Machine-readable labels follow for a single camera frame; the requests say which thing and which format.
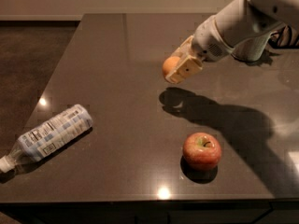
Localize orange fruit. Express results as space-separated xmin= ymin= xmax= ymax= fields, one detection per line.
xmin=162 ymin=56 xmax=180 ymax=77

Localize red apple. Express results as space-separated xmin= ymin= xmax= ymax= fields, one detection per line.
xmin=182 ymin=133 xmax=221 ymax=171

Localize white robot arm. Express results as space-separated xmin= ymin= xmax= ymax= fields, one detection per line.
xmin=163 ymin=0 xmax=299 ymax=84

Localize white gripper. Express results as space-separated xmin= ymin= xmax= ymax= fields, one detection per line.
xmin=164 ymin=15 xmax=234 ymax=84

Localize plastic water bottle with label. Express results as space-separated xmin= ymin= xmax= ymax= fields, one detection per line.
xmin=0 ymin=105 xmax=93 ymax=173

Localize metal cup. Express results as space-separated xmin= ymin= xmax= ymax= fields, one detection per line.
xmin=232 ymin=33 xmax=271 ymax=63

